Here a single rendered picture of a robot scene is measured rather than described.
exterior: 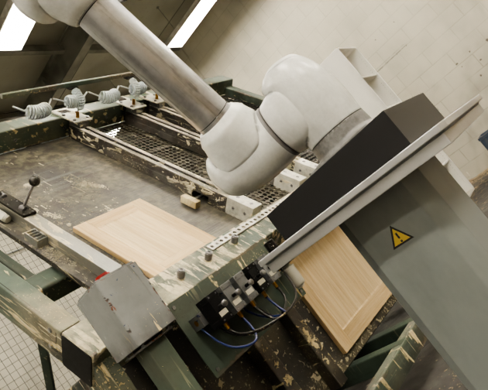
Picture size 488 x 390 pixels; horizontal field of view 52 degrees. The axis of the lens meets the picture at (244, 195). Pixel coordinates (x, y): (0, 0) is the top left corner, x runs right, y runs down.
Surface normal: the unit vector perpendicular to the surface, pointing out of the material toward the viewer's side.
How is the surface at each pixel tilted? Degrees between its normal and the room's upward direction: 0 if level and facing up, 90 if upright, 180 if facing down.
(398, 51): 90
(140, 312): 90
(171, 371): 90
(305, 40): 90
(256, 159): 114
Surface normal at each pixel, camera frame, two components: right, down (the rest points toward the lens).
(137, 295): 0.55, -0.53
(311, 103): -0.30, 0.10
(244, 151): -0.04, 0.36
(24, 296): 0.13, -0.88
